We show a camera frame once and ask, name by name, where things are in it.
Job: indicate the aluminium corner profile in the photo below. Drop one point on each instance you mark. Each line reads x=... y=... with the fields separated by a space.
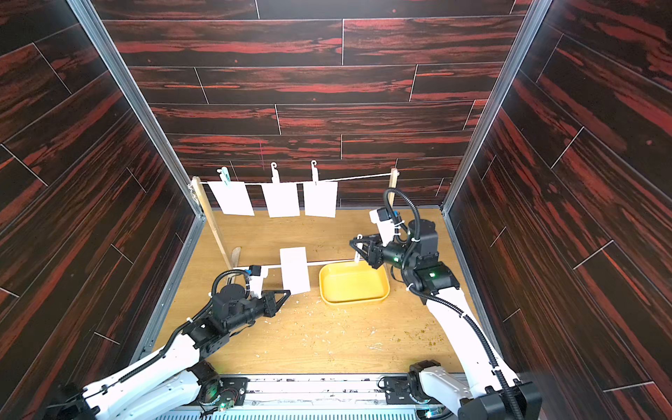
x=530 y=26
x=97 y=33

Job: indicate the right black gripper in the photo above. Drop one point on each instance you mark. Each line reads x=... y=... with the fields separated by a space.
x=372 y=252

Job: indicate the aluminium corner profile right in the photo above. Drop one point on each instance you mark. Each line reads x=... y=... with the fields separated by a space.
x=530 y=26

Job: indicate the yellow plastic tray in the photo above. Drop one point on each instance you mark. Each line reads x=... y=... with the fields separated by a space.
x=347 y=283

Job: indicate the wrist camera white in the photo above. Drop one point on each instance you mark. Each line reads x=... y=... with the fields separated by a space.
x=388 y=224
x=257 y=275

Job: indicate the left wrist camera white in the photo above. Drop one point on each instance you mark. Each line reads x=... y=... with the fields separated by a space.
x=257 y=275

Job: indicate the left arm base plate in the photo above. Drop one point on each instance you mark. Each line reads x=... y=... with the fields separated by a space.
x=224 y=393

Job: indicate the wooden string rack frame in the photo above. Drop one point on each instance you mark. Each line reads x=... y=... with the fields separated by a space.
x=232 y=259

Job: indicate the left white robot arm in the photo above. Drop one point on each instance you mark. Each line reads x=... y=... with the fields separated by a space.
x=178 y=372

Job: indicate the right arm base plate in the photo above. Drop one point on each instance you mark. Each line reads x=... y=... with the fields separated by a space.
x=397 y=391

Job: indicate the aluminium corner profile left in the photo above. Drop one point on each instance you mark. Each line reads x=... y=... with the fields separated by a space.
x=97 y=33

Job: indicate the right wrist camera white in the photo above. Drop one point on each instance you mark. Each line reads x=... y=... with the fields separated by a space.
x=388 y=224

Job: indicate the aluminium front rail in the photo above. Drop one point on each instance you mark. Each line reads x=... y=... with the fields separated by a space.
x=315 y=396

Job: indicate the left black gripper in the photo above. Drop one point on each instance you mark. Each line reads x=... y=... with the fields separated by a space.
x=269 y=304

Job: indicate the green white clothespin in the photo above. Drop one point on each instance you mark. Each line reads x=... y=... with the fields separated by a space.
x=224 y=175

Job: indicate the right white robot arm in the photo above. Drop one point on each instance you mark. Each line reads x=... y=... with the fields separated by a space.
x=491 y=389

